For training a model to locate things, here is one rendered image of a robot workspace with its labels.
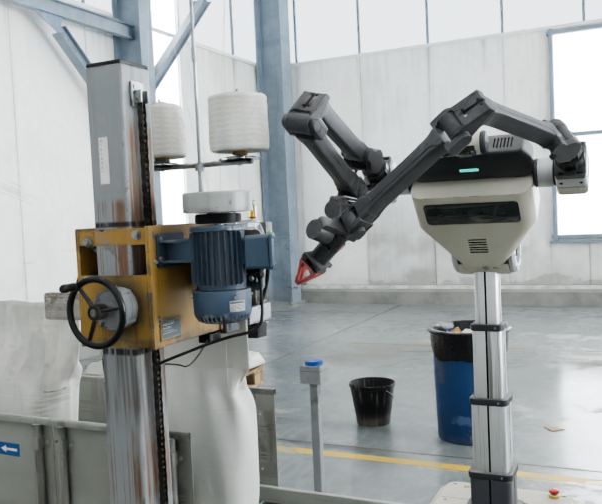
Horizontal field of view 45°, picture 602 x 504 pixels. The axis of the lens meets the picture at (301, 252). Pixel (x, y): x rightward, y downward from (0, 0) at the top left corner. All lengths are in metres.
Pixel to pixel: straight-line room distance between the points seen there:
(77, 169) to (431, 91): 5.04
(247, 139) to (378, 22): 8.94
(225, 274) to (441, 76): 8.73
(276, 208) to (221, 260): 9.07
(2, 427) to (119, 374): 0.79
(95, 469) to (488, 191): 1.49
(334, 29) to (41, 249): 5.71
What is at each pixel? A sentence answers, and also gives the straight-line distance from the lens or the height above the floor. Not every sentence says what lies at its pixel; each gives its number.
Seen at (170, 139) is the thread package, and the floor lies 1.58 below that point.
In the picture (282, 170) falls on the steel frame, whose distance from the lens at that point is 10.84.
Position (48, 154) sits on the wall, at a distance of 7.43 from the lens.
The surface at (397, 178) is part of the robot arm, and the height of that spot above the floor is 1.43.
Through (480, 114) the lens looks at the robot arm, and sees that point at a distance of 1.88.
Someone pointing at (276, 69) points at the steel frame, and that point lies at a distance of 11.04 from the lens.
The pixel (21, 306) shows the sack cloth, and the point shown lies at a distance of 2.82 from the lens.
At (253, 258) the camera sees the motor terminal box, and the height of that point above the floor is 1.24.
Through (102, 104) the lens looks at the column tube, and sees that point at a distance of 1.96.
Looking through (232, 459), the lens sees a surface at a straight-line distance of 2.31.
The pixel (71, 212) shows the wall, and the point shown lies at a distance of 7.59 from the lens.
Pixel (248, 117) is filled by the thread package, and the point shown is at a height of 1.61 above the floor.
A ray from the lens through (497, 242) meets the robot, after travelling 2.43.
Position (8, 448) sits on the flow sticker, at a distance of 2.68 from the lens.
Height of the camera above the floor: 1.35
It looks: 3 degrees down
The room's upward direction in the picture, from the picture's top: 3 degrees counter-clockwise
